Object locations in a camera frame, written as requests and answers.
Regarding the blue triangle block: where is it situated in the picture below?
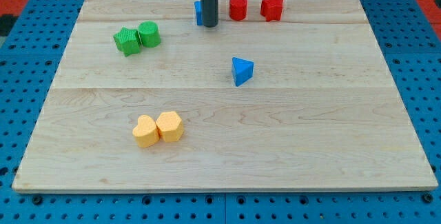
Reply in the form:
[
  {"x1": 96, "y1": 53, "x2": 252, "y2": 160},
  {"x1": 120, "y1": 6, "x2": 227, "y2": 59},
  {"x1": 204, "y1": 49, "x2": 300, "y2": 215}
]
[{"x1": 232, "y1": 57, "x2": 254, "y2": 87}]

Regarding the blue cube block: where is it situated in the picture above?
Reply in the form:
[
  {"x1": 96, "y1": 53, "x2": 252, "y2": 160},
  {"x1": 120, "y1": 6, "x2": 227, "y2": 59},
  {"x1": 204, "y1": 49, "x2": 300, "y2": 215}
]
[{"x1": 194, "y1": 1, "x2": 203, "y2": 26}]

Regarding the yellow hexagon block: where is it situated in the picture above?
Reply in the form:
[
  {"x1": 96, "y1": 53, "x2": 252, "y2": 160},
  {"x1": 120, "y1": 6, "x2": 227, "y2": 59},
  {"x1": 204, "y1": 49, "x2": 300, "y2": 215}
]
[{"x1": 156, "y1": 111, "x2": 184, "y2": 142}]

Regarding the light wooden board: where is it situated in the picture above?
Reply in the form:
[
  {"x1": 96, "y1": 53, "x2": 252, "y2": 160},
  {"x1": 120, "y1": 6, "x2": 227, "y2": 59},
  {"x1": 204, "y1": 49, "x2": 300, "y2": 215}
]
[{"x1": 12, "y1": 0, "x2": 438, "y2": 194}]

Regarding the yellow heart block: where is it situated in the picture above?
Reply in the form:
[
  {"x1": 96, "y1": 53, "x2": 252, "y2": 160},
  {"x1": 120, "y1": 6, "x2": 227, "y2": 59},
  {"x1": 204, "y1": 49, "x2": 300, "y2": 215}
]
[{"x1": 132, "y1": 115, "x2": 160, "y2": 147}]

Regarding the red cylinder block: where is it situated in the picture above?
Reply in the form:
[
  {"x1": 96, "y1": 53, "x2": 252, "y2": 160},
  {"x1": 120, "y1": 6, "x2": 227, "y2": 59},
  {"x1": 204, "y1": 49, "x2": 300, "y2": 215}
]
[{"x1": 229, "y1": 0, "x2": 247, "y2": 21}]

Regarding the green cylinder block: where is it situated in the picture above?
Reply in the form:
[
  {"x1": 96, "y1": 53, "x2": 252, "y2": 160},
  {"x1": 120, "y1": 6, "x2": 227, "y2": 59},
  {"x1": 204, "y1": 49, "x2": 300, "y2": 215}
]
[{"x1": 138, "y1": 21, "x2": 161, "y2": 48}]

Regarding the red star block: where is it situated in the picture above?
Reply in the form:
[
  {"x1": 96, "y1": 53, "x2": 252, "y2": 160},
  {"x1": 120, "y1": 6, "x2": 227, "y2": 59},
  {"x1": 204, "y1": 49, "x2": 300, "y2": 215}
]
[{"x1": 260, "y1": 0, "x2": 284, "y2": 22}]

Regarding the green star block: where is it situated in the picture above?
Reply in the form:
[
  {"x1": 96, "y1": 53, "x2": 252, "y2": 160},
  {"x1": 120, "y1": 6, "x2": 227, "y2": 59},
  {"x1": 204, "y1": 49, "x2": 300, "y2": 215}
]
[{"x1": 113, "y1": 27, "x2": 141, "y2": 57}]

